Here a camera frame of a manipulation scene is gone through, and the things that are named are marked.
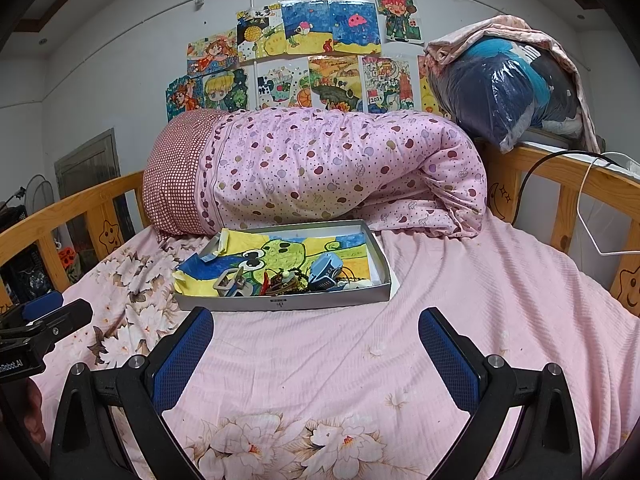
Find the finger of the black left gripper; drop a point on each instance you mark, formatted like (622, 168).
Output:
(55, 323)

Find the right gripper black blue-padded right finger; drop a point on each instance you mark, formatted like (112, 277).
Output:
(545, 441)

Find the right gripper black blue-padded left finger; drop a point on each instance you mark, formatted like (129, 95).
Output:
(86, 443)

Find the person's left hand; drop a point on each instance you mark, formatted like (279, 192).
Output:
(23, 400)

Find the standing fan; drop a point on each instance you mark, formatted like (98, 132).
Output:
(34, 196)

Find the pink floral bed sheet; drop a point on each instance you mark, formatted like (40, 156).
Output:
(351, 393)

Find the grey metal hair clip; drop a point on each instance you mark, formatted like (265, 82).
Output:
(233, 283)

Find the small blue grey clip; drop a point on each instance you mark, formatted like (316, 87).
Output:
(216, 246)

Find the grey door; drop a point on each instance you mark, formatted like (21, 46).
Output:
(90, 164)

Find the green frog crayon drawing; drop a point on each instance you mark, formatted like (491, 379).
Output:
(276, 265)

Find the grey shallow cardboard tray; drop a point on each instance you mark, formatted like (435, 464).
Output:
(385, 283)

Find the pink dotted rolled quilt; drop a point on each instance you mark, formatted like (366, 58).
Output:
(402, 170)

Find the light blue hair claw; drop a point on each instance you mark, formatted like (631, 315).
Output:
(324, 271)

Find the blue clothes plastic bag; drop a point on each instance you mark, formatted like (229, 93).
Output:
(500, 88)

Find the pink cloth over bag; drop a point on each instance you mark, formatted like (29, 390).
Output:
(446, 49)

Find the wooden bed rail left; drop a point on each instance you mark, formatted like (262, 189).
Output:
(96, 206)

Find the wooden bed rail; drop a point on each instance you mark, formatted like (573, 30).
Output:
(578, 174)
(96, 206)

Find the wooden bed rail right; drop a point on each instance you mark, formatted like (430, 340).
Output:
(578, 174)

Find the children's drawings on wall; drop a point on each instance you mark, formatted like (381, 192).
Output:
(301, 53)

